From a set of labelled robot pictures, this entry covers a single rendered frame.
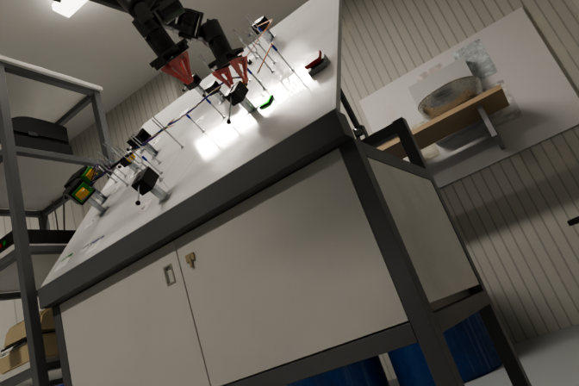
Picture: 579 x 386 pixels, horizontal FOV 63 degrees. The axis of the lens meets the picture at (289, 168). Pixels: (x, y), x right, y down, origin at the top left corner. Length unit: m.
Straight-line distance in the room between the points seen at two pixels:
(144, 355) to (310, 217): 0.65
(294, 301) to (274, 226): 0.18
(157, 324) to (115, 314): 0.17
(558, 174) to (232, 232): 2.69
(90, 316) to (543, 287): 2.77
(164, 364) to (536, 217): 2.71
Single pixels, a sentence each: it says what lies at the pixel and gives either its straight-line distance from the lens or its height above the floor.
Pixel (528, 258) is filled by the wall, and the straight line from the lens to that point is 3.55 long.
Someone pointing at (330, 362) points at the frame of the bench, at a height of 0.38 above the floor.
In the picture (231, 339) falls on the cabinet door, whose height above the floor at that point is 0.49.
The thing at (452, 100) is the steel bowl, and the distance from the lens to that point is 3.19.
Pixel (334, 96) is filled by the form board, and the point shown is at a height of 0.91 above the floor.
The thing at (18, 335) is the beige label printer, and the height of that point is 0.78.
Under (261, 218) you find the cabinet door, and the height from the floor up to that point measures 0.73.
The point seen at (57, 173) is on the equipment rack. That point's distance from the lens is 2.33.
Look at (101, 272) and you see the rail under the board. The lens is 1.53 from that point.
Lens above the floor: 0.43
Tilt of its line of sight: 20 degrees up
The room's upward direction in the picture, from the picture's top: 20 degrees counter-clockwise
